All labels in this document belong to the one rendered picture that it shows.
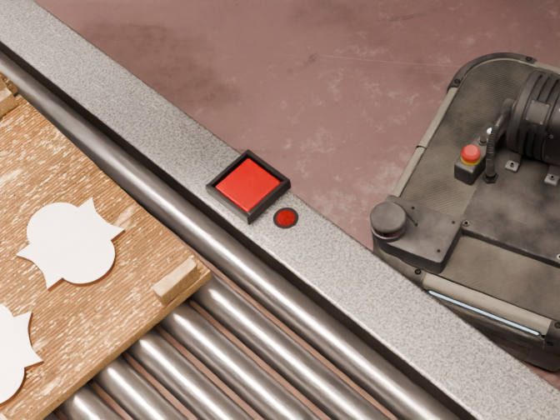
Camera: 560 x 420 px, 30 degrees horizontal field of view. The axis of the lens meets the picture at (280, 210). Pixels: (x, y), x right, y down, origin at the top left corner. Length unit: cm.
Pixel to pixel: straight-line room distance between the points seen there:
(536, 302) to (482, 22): 98
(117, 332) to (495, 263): 99
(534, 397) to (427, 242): 88
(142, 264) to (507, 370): 44
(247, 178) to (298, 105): 129
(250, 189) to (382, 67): 139
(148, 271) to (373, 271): 27
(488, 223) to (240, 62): 93
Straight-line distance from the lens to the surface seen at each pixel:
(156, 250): 127
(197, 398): 118
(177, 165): 136
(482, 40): 271
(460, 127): 222
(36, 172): 138
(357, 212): 239
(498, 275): 202
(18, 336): 125
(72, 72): 151
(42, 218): 133
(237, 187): 131
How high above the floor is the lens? 198
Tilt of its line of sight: 55 degrees down
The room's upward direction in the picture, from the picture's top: 12 degrees counter-clockwise
